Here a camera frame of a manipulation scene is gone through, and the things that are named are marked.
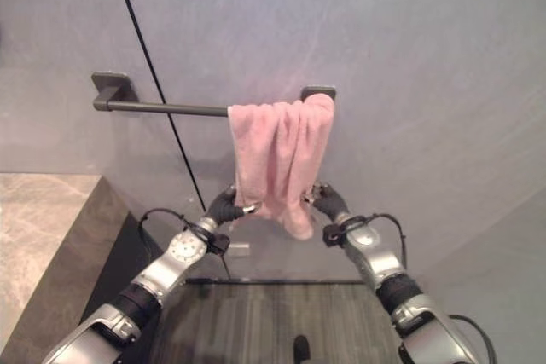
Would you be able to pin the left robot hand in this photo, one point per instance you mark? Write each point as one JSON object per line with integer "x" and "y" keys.
{"x": 224, "y": 208}

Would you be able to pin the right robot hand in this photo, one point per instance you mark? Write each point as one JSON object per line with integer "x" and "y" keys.
{"x": 329, "y": 202}

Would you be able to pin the pink towel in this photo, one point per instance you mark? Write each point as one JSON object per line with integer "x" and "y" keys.
{"x": 281, "y": 155}

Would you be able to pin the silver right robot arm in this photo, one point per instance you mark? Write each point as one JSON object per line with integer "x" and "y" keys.
{"x": 396, "y": 287}

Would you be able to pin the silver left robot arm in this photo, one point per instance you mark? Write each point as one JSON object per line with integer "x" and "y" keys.
{"x": 141, "y": 291}

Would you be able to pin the dark grey towel bar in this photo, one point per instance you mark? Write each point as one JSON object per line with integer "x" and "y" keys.
{"x": 128, "y": 99}

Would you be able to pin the marble sink counter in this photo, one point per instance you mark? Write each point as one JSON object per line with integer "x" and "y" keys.
{"x": 42, "y": 253}

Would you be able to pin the dark robot foot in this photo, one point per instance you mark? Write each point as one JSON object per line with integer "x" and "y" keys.
{"x": 301, "y": 349}

